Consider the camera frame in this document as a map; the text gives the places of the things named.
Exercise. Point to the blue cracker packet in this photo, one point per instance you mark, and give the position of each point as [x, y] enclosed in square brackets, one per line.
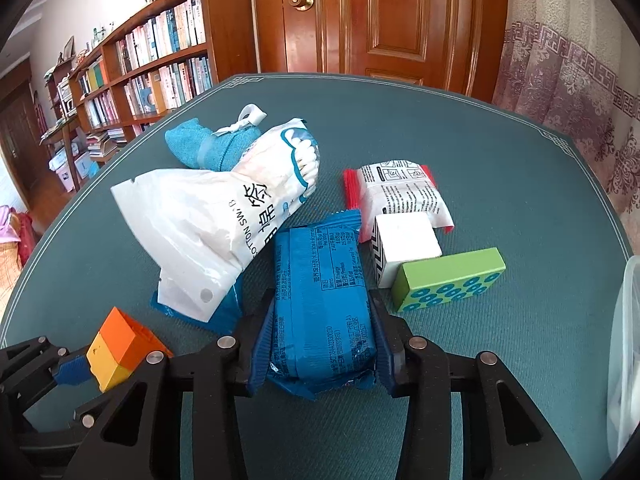
[321, 338]

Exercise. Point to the wooden bookshelf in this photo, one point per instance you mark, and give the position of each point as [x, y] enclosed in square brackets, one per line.
[163, 57]

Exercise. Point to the brass door knob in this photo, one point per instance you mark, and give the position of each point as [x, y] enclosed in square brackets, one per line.
[301, 5]

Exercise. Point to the orange yellow block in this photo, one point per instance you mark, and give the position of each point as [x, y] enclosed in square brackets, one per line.
[120, 345]

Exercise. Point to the clear plastic bowl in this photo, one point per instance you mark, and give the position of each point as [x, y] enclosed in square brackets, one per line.
[622, 413]

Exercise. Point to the green block blue dots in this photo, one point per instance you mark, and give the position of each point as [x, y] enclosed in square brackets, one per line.
[431, 282]

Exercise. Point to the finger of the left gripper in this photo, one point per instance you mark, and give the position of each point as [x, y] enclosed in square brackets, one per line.
[72, 371]

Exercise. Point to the white zigzag cube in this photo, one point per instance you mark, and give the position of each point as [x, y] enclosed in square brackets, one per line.
[400, 238]

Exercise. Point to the purple patterned curtain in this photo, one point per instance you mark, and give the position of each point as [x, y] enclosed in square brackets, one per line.
[573, 66]

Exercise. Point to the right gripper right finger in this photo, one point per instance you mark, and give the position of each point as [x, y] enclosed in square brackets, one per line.
[505, 436]

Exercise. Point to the white cotton swab bag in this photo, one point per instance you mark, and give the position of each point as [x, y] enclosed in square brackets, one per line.
[203, 227]

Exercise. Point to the wooden door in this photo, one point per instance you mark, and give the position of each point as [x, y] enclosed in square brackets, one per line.
[453, 45]

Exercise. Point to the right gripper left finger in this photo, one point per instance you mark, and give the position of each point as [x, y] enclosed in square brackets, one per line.
[137, 426]

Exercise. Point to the red white snack packet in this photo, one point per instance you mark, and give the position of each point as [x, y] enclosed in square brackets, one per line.
[394, 187]

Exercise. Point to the blue towel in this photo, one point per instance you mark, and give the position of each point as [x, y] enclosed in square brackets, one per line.
[198, 147]

